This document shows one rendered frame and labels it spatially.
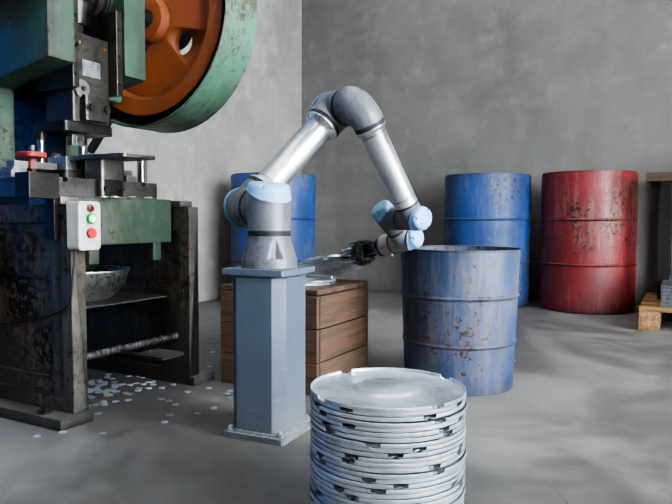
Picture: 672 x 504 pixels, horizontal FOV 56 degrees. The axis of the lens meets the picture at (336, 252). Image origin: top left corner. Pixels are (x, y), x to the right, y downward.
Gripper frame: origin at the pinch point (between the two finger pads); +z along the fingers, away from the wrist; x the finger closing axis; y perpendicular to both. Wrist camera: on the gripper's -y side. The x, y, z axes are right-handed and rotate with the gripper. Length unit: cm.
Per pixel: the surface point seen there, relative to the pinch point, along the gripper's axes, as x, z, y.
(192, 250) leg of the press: -11, 28, 47
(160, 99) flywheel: -71, 38, 43
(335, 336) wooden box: 27.4, -4.1, 17.3
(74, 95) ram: -63, 28, 81
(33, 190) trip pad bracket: -27, 12, 104
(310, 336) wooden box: 25.7, -5.0, 29.7
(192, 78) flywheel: -73, 22, 39
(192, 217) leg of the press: -22, 25, 47
